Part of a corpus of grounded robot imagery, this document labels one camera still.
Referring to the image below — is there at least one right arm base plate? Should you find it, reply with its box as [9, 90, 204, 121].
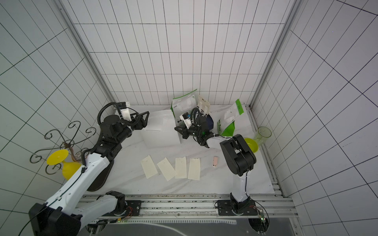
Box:
[215, 199, 258, 216]

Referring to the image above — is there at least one clear green plastic cup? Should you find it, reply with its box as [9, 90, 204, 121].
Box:
[254, 126, 272, 145]

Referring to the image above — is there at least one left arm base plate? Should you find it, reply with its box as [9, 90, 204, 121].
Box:
[103, 200, 142, 218]

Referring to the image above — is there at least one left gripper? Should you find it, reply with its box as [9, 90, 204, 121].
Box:
[117, 112, 151, 142]

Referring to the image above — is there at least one lime green bowl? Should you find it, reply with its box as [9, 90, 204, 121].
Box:
[244, 138, 259, 153]

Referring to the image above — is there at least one aluminium mounting rail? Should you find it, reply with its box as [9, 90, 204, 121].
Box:
[60, 194, 297, 220]

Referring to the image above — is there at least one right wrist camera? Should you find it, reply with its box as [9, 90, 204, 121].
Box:
[180, 112, 192, 128]

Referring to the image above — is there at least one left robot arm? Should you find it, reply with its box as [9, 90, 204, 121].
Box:
[29, 102, 150, 236]

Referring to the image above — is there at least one navy blue beige bag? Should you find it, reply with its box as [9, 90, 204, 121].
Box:
[197, 95, 214, 130]

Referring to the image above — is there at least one yellow plastic goblet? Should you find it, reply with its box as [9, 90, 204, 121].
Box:
[46, 149, 82, 181]

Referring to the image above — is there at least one black wire scroll stand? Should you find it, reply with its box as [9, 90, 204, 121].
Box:
[29, 121, 97, 176]

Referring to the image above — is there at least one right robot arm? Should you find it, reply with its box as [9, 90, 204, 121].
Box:
[175, 107, 257, 213]

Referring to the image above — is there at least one green white bag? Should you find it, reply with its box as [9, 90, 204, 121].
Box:
[171, 89, 197, 120]
[217, 99, 245, 137]

